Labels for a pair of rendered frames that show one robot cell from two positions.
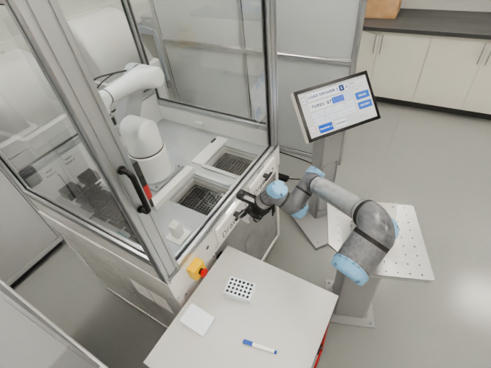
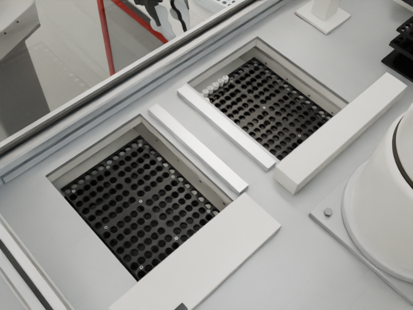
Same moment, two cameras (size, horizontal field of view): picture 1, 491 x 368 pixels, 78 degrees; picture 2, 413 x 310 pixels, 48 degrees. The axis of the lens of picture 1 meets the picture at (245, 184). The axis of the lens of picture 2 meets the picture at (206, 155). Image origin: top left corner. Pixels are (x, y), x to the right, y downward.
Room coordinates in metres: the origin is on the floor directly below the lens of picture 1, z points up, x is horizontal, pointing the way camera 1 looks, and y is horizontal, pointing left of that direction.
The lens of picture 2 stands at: (1.75, 0.21, 1.62)
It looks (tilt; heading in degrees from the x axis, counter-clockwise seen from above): 56 degrees down; 187
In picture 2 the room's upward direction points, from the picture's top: 5 degrees clockwise
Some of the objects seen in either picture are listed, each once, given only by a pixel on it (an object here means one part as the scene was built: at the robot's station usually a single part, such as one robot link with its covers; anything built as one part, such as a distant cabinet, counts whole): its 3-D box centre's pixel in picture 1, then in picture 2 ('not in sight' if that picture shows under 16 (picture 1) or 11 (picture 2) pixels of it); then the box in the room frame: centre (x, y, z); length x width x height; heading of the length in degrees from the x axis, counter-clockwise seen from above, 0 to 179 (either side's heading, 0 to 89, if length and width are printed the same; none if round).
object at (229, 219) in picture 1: (233, 216); not in sight; (1.02, 0.08, 0.87); 0.29 x 0.02 x 0.11; 144
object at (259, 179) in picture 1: (262, 178); not in sight; (1.27, -0.10, 0.87); 0.29 x 0.02 x 0.11; 144
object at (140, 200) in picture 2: not in sight; (142, 209); (1.39, 0.06, 0.87); 0.22 x 0.18 x 0.06; 54
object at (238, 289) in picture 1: (240, 290); not in sight; (0.67, 0.08, 0.78); 0.12 x 0.08 x 0.04; 64
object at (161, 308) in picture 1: (187, 232); not in sight; (1.34, 0.44, 0.40); 1.03 x 0.95 x 0.80; 144
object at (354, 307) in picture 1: (357, 273); not in sight; (0.88, -0.59, 0.38); 0.30 x 0.30 x 0.76; 75
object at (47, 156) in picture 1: (23, 138); not in sight; (0.93, 0.74, 1.52); 0.87 x 0.01 x 0.86; 54
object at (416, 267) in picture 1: (372, 242); not in sight; (0.87, -0.61, 0.70); 0.45 x 0.44 x 0.12; 75
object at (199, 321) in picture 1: (197, 319); not in sight; (0.56, 0.28, 0.77); 0.13 x 0.09 x 0.02; 53
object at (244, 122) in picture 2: not in sight; (262, 117); (1.13, 0.24, 0.87); 0.22 x 0.18 x 0.06; 54
